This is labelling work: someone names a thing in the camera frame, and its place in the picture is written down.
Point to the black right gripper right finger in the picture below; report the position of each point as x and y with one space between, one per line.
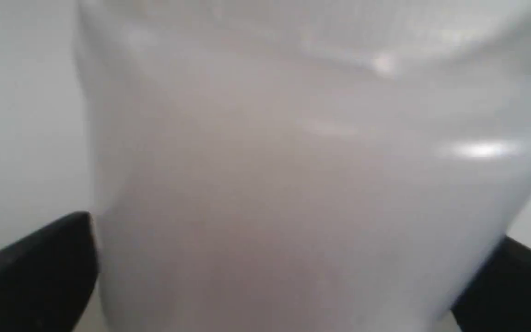
499 297

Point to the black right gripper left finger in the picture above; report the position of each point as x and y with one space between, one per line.
48 276

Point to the clear plastic squeeze bottle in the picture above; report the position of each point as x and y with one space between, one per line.
301 165

